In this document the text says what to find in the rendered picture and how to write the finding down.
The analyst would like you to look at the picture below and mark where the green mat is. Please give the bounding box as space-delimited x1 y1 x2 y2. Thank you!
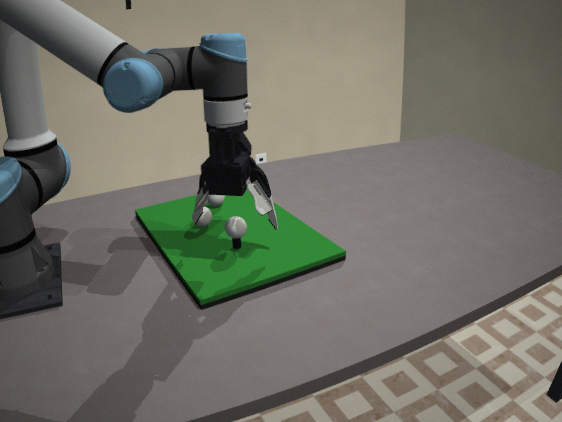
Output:
135 189 346 310

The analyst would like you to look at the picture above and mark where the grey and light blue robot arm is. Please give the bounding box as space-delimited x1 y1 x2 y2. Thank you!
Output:
0 0 251 299

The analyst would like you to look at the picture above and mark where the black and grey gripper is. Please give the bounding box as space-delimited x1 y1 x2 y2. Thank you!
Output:
194 120 278 230

